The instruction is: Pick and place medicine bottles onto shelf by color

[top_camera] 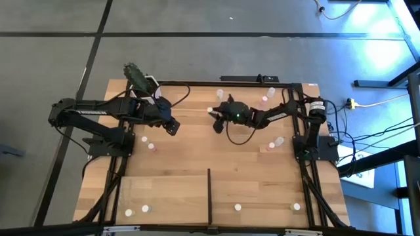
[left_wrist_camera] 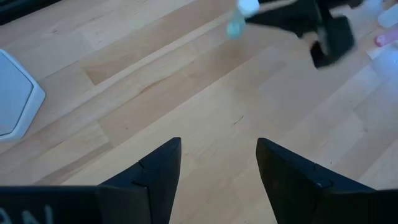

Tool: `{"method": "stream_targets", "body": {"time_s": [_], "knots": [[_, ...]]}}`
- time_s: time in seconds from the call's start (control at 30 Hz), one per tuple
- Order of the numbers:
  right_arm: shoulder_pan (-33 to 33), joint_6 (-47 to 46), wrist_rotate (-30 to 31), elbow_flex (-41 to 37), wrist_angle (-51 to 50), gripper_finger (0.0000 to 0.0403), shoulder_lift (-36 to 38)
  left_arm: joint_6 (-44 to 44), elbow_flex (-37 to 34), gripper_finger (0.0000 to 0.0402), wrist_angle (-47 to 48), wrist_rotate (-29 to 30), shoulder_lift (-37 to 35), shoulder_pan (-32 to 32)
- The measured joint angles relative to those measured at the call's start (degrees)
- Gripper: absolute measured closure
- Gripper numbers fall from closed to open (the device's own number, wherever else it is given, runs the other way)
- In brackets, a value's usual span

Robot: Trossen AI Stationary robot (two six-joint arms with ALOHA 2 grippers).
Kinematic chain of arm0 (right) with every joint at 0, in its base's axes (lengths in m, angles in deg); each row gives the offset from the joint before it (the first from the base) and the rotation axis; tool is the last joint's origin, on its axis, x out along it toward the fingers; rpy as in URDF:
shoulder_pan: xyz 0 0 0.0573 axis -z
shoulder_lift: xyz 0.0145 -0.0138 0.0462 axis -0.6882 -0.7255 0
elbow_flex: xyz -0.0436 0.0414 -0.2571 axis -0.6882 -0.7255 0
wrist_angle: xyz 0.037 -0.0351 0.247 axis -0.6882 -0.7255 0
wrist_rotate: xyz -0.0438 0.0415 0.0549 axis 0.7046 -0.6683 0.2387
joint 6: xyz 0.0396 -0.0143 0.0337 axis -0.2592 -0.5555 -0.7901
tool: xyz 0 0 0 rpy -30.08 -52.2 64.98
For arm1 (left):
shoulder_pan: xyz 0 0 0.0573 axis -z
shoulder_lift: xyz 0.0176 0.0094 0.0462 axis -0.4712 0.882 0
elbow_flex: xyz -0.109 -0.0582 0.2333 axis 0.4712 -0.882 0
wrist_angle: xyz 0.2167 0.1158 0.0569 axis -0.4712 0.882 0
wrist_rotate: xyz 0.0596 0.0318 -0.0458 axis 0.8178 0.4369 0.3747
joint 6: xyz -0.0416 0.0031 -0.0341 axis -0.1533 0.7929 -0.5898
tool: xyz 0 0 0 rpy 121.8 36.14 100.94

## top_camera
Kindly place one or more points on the white paper sheet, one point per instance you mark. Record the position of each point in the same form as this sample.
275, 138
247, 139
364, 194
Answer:
361, 173

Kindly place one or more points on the yellow power plug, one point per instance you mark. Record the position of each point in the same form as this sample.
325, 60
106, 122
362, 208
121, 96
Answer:
352, 103

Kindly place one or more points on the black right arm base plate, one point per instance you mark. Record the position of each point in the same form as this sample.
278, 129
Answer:
328, 154

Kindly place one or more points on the black desk leg frame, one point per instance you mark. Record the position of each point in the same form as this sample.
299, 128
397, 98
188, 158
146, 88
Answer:
377, 83

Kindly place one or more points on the green cactus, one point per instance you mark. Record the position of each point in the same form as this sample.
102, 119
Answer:
134, 75

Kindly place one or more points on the raised wooden shelf board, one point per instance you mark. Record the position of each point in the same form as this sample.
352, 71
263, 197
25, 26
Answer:
177, 190

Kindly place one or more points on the black diagonal desk beam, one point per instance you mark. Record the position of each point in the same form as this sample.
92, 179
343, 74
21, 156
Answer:
377, 158

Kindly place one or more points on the black mounting bar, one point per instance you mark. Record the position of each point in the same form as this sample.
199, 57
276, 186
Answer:
249, 78

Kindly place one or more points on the silver frame bracket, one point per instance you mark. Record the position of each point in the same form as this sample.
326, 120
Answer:
121, 228
303, 232

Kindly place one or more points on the pink medicine bottle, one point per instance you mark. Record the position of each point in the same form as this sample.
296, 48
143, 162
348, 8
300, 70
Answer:
264, 99
271, 145
151, 146

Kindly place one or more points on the small clear vial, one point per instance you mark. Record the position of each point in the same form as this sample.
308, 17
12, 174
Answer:
238, 207

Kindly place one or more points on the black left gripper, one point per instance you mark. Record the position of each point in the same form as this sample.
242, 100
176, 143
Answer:
157, 113

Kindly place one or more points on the small white container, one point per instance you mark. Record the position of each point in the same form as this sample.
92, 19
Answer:
270, 92

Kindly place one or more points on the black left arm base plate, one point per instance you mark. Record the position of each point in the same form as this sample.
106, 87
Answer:
98, 151

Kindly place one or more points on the black table-level camera box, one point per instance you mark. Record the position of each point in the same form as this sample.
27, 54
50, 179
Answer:
212, 230

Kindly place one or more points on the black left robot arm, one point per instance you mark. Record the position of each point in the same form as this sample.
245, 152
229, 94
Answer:
98, 111

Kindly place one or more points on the yellow-green white-capped medicine bottle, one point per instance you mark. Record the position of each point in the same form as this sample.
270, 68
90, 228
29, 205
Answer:
144, 139
129, 212

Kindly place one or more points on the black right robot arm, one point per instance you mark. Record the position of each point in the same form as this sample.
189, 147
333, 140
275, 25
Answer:
279, 113

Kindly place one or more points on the yellow white-capped medicine bottle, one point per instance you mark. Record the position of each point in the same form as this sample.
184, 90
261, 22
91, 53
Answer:
296, 206

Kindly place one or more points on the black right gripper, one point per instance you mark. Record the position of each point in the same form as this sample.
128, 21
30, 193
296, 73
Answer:
236, 113

